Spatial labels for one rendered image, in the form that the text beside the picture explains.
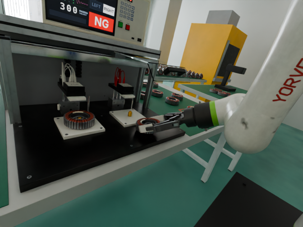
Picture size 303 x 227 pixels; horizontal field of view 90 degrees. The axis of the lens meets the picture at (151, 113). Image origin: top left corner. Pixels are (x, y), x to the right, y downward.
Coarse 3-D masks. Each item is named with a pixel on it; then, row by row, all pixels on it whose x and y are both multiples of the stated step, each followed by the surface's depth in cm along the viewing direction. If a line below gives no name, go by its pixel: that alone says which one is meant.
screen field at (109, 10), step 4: (92, 0) 57; (92, 4) 58; (96, 4) 58; (100, 4) 59; (104, 4) 60; (92, 8) 58; (96, 8) 59; (100, 8) 60; (104, 8) 61; (108, 8) 62; (112, 8) 63; (104, 12) 61; (108, 12) 62; (112, 12) 63
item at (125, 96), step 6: (108, 84) 83; (120, 84) 75; (126, 84) 78; (114, 90) 81; (120, 90) 74; (126, 90) 74; (132, 90) 77; (120, 96) 85; (126, 96) 73; (132, 96) 76
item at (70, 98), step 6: (60, 84) 64; (66, 84) 58; (72, 84) 60; (78, 84) 62; (66, 90) 58; (72, 90) 58; (78, 90) 60; (84, 90) 61; (66, 96) 60; (72, 96) 59; (78, 96) 60; (84, 96) 62
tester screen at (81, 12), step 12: (48, 0) 49; (60, 0) 51; (72, 0) 53; (84, 0) 56; (96, 0) 58; (108, 0) 60; (48, 12) 51; (84, 12) 57; (96, 12) 60; (84, 24) 59
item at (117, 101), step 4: (108, 100) 84; (112, 100) 81; (116, 100) 82; (120, 100) 84; (108, 104) 85; (112, 104) 82; (116, 104) 83; (120, 104) 85; (112, 108) 83; (116, 108) 85
